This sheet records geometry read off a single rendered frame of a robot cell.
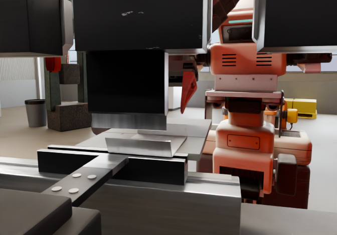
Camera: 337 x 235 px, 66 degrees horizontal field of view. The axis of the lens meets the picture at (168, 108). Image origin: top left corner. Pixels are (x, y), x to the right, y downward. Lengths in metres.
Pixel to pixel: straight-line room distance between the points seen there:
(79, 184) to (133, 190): 0.09
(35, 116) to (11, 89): 4.32
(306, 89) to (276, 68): 7.35
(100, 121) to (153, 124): 0.07
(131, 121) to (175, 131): 0.11
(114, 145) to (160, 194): 0.08
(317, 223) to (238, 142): 0.61
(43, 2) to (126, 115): 0.17
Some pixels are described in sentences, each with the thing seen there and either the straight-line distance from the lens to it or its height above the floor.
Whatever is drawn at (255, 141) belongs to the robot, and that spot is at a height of 0.85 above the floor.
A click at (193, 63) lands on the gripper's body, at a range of 0.52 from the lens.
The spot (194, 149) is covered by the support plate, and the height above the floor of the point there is 1.00.
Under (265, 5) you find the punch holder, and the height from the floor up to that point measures 1.16.
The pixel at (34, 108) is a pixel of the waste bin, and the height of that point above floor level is 0.40.
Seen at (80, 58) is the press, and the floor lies 1.42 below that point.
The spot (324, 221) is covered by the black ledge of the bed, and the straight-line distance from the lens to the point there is 0.50.
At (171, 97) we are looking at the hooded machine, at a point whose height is 0.40.
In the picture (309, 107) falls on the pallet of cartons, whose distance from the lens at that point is 7.40.
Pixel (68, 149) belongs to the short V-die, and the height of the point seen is 1.00.
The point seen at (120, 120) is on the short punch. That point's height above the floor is 1.04.
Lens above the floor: 1.10
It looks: 8 degrees down
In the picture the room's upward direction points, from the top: straight up
